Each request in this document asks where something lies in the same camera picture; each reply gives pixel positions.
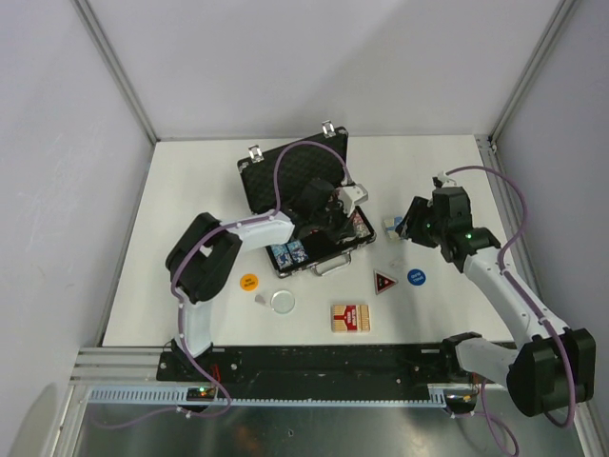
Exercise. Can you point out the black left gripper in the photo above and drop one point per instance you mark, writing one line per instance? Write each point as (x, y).
(344, 224)

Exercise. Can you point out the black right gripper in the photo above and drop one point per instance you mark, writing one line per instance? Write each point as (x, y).
(409, 227)

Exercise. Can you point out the blue card deck box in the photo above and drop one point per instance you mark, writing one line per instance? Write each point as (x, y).
(390, 226)

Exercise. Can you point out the red card deck box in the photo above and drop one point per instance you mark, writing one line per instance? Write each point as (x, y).
(350, 318)

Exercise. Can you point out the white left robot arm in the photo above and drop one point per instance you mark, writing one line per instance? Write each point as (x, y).
(201, 262)

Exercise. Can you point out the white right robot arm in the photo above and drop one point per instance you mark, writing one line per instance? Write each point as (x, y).
(551, 365)

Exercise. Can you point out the purple chip stack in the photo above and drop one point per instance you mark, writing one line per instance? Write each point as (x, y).
(360, 226)

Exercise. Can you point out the dark blue chip stack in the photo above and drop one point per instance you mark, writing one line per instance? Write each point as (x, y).
(297, 252)
(281, 256)

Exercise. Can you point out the blue small blind button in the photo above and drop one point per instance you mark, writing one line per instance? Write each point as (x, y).
(416, 277)

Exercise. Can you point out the black poker chip case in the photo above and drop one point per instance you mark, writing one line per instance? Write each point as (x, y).
(306, 181)

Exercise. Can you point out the triangular all in button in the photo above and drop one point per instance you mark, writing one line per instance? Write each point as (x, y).
(383, 282)

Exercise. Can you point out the clear dealer button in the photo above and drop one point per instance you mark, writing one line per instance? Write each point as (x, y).
(282, 301)

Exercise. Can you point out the orange big blind button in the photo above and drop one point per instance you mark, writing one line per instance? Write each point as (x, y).
(249, 282)

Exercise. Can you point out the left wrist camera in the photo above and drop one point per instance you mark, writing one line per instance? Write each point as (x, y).
(352, 196)

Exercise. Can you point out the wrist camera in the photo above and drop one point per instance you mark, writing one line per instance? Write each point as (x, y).
(442, 179)
(352, 196)

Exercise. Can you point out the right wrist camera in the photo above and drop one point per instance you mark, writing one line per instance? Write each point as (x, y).
(442, 179)

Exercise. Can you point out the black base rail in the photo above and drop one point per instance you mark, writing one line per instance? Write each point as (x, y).
(317, 369)

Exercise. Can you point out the white cable duct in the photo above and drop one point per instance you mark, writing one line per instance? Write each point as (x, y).
(432, 397)

